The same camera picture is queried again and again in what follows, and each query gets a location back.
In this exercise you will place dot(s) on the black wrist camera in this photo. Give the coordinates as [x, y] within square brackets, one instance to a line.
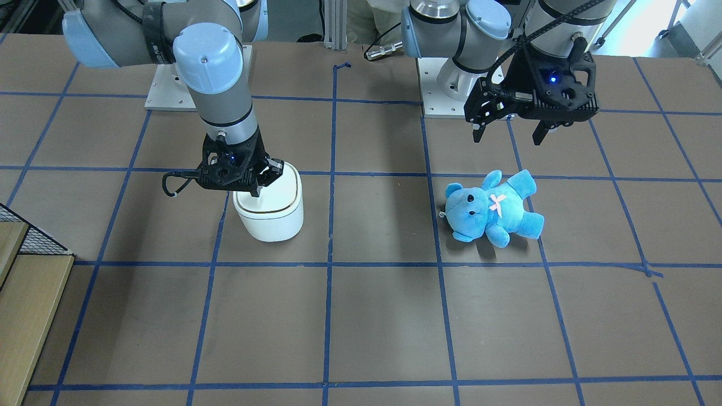
[226, 184]
[563, 88]

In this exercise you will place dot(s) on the aluminium frame post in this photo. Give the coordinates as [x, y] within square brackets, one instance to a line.
[334, 25]

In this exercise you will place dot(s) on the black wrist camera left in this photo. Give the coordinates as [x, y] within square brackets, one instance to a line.
[563, 88]

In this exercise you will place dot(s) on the wooden box with grid cloth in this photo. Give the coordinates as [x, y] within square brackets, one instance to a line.
[35, 269]

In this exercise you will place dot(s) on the person in beige clothes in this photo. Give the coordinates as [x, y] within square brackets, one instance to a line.
[366, 20]

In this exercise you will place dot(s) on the blue teddy bear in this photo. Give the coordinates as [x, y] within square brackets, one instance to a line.
[495, 209]

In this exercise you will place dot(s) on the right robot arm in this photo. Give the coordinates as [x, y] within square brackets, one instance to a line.
[204, 40]

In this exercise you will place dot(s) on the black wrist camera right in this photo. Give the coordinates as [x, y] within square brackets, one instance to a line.
[226, 184]

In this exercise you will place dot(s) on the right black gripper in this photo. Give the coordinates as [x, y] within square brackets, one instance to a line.
[273, 171]

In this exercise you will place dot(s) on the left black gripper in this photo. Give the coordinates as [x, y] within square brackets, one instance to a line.
[523, 74]

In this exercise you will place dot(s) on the white trash can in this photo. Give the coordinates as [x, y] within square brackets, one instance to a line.
[277, 214]

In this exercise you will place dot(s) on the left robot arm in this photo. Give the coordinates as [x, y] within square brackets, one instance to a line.
[478, 35]

